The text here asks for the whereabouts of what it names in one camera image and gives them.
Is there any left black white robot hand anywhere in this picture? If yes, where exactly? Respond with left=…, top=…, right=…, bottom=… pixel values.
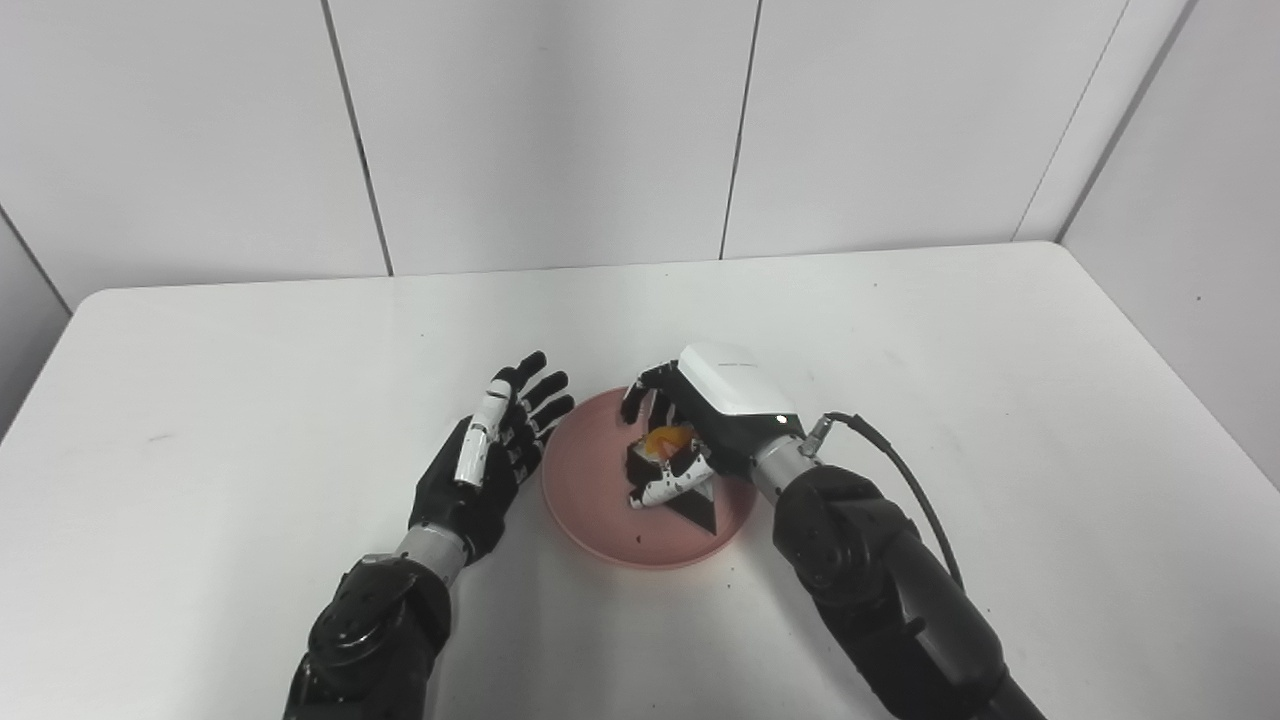
left=408, top=350, right=577, bottom=566

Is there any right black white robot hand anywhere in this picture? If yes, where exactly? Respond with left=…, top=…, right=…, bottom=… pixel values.
left=620, top=342, right=809, bottom=511

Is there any pink round plate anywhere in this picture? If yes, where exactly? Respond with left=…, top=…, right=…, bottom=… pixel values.
left=541, top=387, right=758, bottom=571

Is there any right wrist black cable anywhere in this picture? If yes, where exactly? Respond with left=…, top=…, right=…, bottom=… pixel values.
left=800, top=411, right=967, bottom=593

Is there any fruit topped cake slice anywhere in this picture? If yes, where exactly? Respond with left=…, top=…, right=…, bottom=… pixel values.
left=627, top=424, right=723, bottom=538

